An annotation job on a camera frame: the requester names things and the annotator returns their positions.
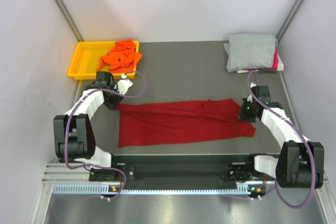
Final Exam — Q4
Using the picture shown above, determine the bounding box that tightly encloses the orange t shirt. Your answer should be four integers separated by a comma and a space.
96, 39, 142, 73

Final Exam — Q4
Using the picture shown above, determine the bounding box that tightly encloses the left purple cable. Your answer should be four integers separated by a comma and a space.
64, 70, 147, 201

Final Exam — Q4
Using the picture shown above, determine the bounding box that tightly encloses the yellow plastic bin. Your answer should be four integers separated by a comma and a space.
68, 41, 140, 80

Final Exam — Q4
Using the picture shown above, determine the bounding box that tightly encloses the dark red t shirt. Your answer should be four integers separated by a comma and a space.
117, 99, 256, 148

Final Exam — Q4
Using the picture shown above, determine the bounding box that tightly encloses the grey slotted cable duct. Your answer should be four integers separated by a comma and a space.
52, 183, 253, 195

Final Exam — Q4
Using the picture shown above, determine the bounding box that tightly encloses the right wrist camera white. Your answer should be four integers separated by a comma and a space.
247, 82, 256, 103

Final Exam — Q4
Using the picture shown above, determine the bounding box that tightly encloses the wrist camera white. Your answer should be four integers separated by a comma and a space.
116, 73, 133, 95
247, 82, 256, 103

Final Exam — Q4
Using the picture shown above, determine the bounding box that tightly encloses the folded pink white t shirt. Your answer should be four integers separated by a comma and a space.
236, 48, 284, 73

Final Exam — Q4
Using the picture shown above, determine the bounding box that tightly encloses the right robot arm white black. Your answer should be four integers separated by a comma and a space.
238, 83, 324, 188

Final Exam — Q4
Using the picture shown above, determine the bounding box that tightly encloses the aluminium frame rail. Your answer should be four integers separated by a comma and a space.
41, 162, 329, 183

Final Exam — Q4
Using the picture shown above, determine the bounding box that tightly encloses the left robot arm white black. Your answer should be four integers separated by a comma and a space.
53, 71, 133, 180

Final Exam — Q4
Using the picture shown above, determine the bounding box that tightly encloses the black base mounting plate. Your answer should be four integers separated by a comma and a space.
88, 163, 260, 183

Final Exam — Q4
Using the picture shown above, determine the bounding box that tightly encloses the folded grey t shirt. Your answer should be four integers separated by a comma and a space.
223, 34, 278, 73

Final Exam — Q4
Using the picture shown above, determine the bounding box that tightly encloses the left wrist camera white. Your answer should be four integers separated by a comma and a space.
116, 73, 133, 95

